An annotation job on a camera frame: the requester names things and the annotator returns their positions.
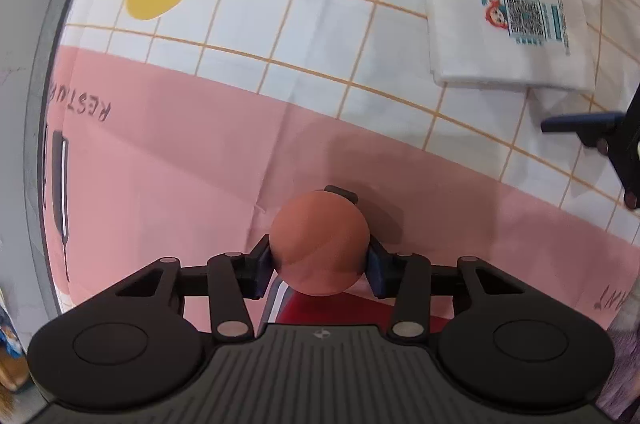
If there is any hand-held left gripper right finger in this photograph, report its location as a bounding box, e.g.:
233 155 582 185
364 236 531 341

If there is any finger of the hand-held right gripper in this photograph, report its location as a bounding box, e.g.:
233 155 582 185
541 83 640 211

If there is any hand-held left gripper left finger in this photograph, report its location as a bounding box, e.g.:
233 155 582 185
114 235 275 341

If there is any orange soft ball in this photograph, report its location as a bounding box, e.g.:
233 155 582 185
269 189 371 296

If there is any red storage box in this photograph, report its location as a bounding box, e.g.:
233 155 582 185
260 276 452 336

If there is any white printed cloth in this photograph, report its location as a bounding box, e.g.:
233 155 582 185
423 0 599 95

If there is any lemon print checkered cloth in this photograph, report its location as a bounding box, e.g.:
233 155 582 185
22 0 640 340

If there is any purple fluffy blanket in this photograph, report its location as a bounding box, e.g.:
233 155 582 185
594 299 640 424

